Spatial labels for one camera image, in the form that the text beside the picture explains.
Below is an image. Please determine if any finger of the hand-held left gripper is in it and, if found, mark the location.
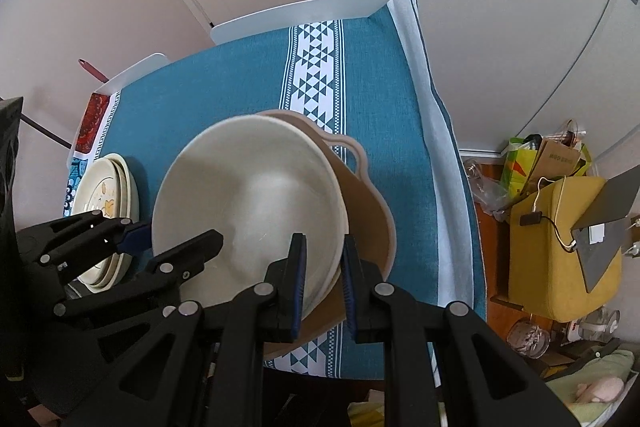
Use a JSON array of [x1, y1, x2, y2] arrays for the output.
[[15, 211, 151, 283], [52, 229, 224, 323]]

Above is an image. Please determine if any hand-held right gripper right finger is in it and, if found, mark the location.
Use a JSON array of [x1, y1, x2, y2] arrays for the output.
[[342, 234, 571, 427]]

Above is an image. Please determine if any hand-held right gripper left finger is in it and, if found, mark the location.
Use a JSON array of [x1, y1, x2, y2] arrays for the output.
[[92, 233, 307, 427]]

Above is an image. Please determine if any large white plate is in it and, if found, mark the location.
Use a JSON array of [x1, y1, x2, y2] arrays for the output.
[[72, 153, 133, 289]]

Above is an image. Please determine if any beige plastic basin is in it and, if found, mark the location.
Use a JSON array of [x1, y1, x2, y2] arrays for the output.
[[255, 108, 397, 345]]

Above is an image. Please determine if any small cream plate with print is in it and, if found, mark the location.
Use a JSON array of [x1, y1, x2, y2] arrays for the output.
[[71, 154, 125, 228]]

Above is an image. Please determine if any plain cream bowl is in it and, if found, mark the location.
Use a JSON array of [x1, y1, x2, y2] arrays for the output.
[[151, 116, 349, 313]]

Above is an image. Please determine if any large cream plate yellow print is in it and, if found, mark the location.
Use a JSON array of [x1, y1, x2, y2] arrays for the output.
[[85, 156, 141, 294]]

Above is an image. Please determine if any clear plastic bag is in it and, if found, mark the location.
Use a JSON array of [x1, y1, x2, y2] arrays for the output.
[[462, 157, 511, 223]]

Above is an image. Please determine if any blue patterned tablecloth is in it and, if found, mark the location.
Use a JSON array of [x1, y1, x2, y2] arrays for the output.
[[62, 0, 488, 380]]

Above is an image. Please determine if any glass jar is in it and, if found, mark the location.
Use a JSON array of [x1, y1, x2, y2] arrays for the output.
[[507, 319, 551, 360]]

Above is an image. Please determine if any yellow upholstered stool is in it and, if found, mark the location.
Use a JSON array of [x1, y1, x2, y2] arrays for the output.
[[507, 177, 623, 323]]

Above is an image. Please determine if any green yellow shopping bag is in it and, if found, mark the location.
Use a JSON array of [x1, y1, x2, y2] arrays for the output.
[[502, 136, 543, 198]]

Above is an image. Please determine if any brown paper bag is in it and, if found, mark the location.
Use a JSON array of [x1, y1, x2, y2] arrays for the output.
[[530, 137, 591, 198]]

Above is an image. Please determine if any small white appliance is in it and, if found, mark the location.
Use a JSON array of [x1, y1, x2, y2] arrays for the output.
[[565, 307, 621, 343]]

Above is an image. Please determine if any grey laptop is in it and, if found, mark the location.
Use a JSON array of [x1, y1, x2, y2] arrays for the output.
[[570, 167, 640, 293]]

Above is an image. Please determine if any pink plush toy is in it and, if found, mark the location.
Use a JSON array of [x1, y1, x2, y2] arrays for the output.
[[575, 377, 626, 404]]

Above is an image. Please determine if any black cable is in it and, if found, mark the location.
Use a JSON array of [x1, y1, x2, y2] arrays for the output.
[[20, 116, 74, 148]]

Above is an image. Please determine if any reddish plastic handle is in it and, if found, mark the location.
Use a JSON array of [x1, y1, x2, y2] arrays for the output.
[[77, 58, 109, 84]]

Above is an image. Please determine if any white charging cable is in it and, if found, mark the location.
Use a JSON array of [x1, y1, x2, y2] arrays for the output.
[[530, 176, 582, 254]]

